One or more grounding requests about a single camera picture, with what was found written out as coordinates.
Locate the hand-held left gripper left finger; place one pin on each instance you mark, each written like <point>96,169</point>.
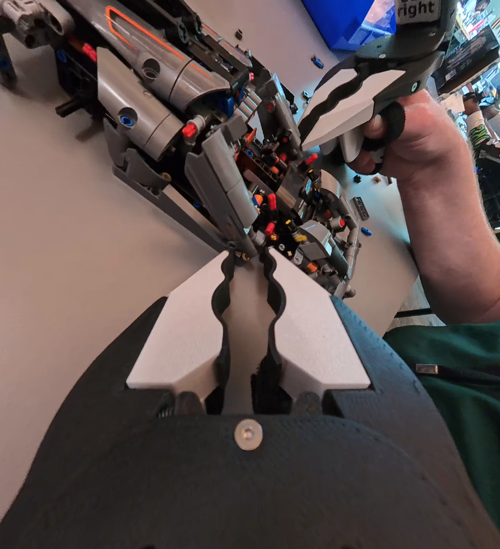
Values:
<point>177,343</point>

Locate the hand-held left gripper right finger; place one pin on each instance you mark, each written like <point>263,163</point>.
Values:
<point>323,343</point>

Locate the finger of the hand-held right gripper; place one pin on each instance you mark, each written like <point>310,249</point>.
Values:
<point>331,92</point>
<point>344,116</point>

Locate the grey lego cylinder assembly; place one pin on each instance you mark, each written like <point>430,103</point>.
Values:
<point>224,188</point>

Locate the large grey lego vehicle model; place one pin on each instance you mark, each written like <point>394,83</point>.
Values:
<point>168,107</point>

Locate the person's right forearm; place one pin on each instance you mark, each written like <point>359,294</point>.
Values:
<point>455,248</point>

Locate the black lego plate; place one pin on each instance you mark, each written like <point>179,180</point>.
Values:
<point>360,208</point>

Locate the person's right hand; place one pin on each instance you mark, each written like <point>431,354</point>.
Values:
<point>430,141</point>

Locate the dark printed box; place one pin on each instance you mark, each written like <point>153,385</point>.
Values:
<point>468,55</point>

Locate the blue plastic bin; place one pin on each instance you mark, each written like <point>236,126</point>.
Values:
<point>348,21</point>

